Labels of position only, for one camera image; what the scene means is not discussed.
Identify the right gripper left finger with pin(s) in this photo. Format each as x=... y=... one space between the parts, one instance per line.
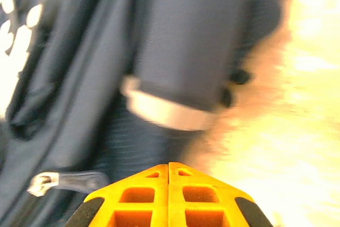
x=162 y=184

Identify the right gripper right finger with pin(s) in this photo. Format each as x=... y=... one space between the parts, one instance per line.
x=175 y=184

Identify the navy blue backpack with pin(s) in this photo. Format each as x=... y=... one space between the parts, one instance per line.
x=186 y=38

